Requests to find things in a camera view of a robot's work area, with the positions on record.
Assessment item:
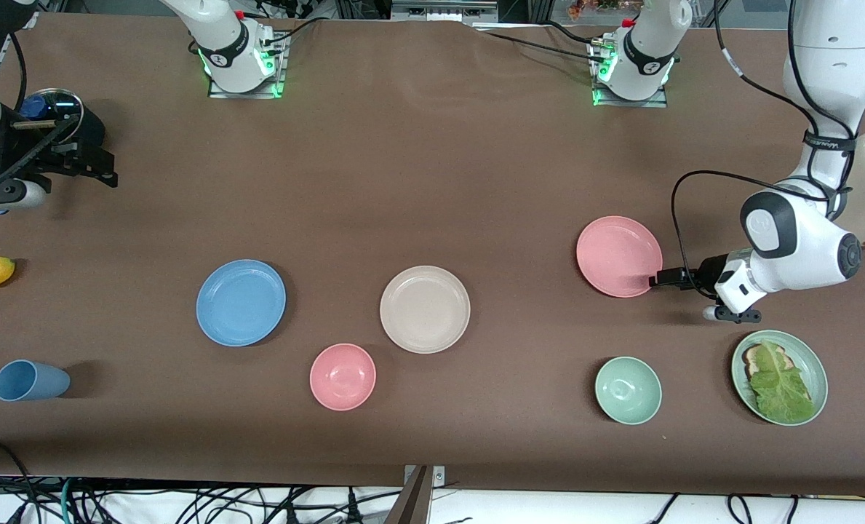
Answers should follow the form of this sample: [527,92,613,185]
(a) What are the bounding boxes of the pink plate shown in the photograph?
[575,215,663,299]

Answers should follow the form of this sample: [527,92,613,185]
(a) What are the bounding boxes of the blue plate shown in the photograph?
[196,259,287,348]

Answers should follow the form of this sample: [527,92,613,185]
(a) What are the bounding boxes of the toast slice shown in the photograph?
[742,344,791,381]

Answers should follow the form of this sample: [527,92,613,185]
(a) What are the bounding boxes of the green bowl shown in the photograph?
[594,356,663,426]

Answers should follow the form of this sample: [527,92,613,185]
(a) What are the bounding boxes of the green lettuce leaf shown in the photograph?
[749,338,817,424]

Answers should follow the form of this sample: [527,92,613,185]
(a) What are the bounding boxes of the green plate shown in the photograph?
[730,330,829,426]

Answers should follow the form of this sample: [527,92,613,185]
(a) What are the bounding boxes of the blue cup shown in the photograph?
[0,360,71,402]

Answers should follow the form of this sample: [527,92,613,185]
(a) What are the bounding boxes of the beige plate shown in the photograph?
[379,265,471,355]

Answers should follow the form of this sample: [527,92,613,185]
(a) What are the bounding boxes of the pink bowl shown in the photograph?
[309,344,377,412]

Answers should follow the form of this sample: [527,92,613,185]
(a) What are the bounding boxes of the dark table support beam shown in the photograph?
[385,466,434,524]

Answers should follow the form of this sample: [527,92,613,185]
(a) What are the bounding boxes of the black pot with blue handle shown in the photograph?
[19,87,107,167]

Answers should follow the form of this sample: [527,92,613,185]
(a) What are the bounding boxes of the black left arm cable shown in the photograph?
[669,0,858,299]

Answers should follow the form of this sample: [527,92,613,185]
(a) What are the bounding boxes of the perforated metal rail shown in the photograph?
[0,11,40,92]

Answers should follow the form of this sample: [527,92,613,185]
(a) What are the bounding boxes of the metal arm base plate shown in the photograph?
[589,40,670,109]
[207,31,289,100]

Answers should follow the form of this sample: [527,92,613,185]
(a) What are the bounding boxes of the black base cable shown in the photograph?
[474,20,609,65]
[261,13,335,49]

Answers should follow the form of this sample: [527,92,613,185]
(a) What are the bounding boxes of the metal table clamp bracket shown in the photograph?
[403,464,447,488]

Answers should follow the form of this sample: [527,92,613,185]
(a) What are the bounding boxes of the green floor cable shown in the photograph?
[57,477,80,524]

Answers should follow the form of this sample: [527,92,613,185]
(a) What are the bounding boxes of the aluminium frame profile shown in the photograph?
[391,0,500,25]

